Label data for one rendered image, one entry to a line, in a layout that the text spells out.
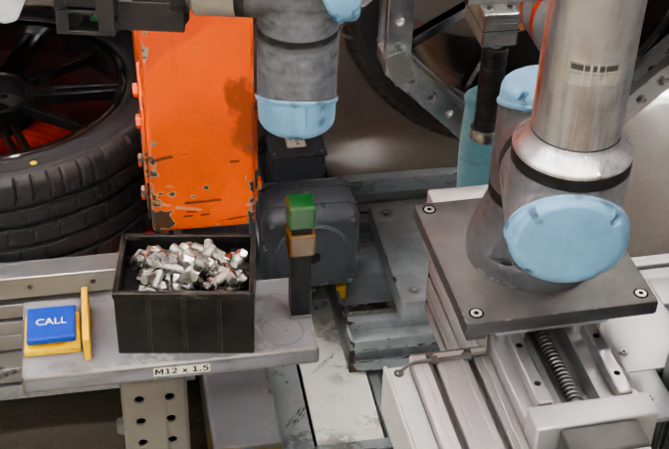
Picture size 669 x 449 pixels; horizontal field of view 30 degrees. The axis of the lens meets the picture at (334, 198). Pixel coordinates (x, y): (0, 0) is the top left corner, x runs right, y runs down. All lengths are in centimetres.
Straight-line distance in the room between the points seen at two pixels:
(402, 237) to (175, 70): 79
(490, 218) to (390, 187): 147
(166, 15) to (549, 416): 57
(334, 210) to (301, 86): 107
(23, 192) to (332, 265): 55
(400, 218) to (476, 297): 110
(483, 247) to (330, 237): 82
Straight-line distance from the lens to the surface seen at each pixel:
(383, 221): 247
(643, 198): 303
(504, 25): 168
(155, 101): 182
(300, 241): 180
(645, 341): 151
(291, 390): 231
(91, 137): 222
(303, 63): 112
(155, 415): 195
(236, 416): 220
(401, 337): 230
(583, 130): 116
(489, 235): 140
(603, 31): 111
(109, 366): 184
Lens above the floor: 171
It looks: 36 degrees down
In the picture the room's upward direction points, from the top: 2 degrees clockwise
